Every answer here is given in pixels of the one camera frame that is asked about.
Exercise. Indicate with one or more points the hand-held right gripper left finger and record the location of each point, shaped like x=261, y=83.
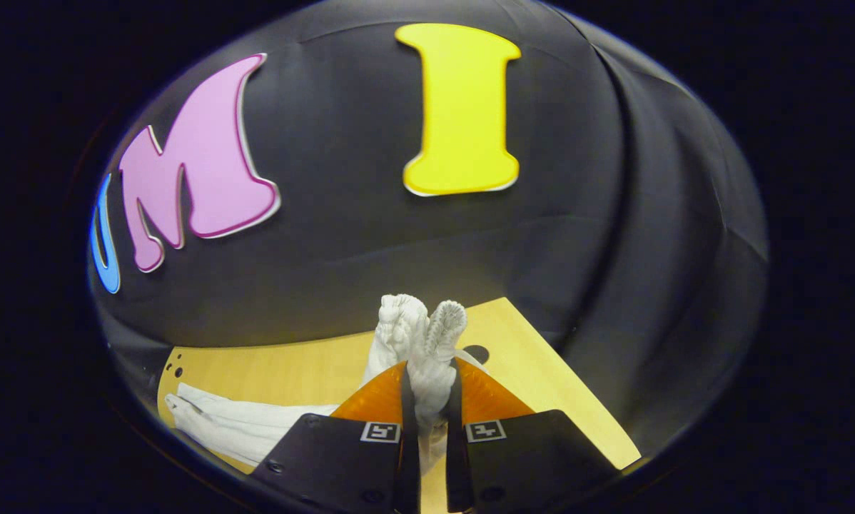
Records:
x=410, y=442

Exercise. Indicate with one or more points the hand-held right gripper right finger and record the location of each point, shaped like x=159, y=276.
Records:
x=456, y=457

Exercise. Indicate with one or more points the white jeans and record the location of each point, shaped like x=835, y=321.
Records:
x=413, y=335

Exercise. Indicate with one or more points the black backdrop cloth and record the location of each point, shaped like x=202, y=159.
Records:
x=342, y=271

